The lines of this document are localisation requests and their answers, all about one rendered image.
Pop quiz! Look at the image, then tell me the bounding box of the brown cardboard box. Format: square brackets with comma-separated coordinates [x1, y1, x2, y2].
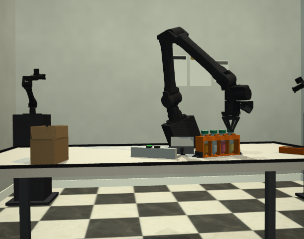
[30, 125, 69, 165]

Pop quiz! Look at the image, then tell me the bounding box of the orange digital multimeter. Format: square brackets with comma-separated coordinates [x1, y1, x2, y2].
[279, 146, 304, 155]

